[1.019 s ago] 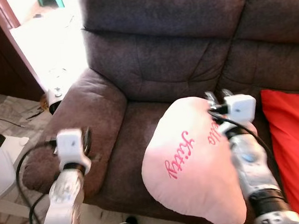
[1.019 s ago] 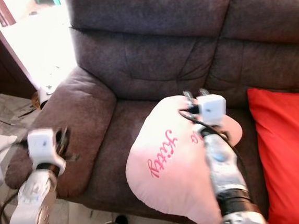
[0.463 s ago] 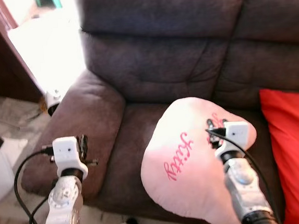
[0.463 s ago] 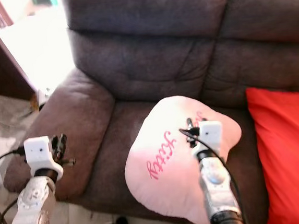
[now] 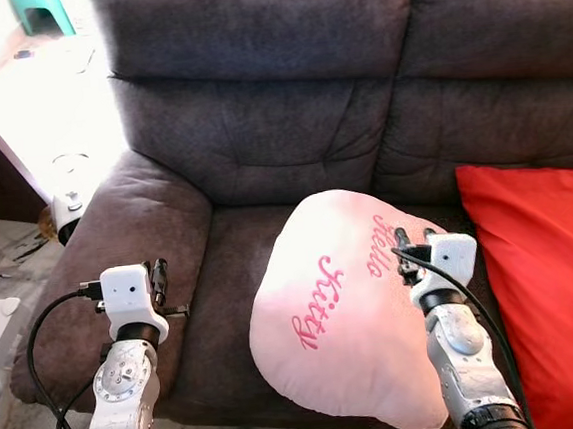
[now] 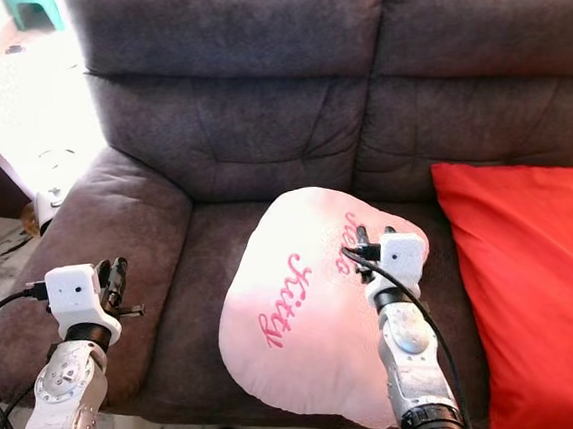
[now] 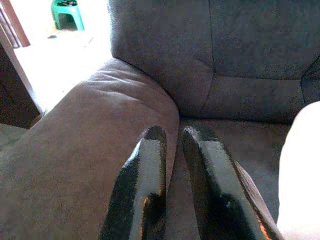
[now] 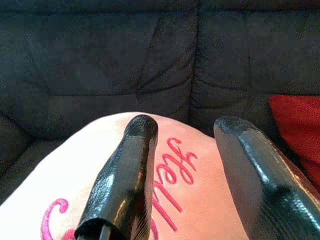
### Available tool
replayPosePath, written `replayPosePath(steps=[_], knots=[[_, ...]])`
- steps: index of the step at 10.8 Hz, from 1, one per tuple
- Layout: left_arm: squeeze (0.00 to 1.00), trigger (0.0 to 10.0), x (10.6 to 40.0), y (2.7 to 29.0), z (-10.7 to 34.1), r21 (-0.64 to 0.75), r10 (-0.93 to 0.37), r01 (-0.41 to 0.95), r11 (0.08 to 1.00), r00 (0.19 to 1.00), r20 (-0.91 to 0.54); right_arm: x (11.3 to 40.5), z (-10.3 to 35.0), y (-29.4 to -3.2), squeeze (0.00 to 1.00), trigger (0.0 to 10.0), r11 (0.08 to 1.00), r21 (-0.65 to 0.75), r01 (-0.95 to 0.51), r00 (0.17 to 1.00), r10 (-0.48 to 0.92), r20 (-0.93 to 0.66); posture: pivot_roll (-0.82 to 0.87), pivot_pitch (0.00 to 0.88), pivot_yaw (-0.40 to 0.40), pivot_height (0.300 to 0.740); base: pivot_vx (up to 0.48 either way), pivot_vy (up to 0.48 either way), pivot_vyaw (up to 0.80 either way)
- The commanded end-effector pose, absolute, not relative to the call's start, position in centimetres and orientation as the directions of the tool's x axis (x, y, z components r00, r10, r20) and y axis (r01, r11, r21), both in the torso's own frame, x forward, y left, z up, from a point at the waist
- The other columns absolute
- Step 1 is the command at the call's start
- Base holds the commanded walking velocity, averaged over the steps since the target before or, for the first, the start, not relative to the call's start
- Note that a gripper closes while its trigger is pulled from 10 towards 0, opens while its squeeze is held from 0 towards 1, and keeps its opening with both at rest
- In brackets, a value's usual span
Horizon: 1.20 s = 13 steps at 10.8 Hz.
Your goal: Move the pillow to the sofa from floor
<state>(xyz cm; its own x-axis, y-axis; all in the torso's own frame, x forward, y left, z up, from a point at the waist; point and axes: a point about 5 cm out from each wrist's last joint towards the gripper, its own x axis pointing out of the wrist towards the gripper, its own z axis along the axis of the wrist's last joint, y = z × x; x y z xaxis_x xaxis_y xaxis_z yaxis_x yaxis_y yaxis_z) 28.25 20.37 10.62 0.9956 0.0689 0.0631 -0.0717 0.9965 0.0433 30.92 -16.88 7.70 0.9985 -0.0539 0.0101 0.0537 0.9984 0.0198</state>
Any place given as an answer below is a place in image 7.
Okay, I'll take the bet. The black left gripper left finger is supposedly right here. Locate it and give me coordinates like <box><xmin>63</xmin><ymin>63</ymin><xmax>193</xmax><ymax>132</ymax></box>
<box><xmin>98</xmin><ymin>125</ymin><xmax>168</xmax><ymax>240</ymax></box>

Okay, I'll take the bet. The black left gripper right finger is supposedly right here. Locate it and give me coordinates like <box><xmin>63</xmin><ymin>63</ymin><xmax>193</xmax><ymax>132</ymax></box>
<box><xmin>181</xmin><ymin>126</ymin><xmax>285</xmax><ymax>240</ymax></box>

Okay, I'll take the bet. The pink cat face pillow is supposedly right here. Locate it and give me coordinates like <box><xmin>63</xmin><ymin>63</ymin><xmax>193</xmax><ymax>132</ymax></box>
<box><xmin>277</xmin><ymin>101</ymin><xmax>320</xmax><ymax>240</ymax></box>

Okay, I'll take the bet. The dark brown fabric sofa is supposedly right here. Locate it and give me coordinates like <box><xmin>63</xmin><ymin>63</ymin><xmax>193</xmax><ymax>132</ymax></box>
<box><xmin>0</xmin><ymin>0</ymin><xmax>320</xmax><ymax>240</ymax></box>

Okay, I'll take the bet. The dark brown wooden door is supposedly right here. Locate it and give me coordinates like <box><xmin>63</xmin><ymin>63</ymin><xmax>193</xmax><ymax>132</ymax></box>
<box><xmin>0</xmin><ymin>0</ymin><xmax>42</xmax><ymax>130</ymax></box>

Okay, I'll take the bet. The green plastic stool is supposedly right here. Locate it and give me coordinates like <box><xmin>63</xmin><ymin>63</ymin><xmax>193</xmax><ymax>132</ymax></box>
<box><xmin>51</xmin><ymin>0</ymin><xmax>85</xmax><ymax>31</ymax></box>

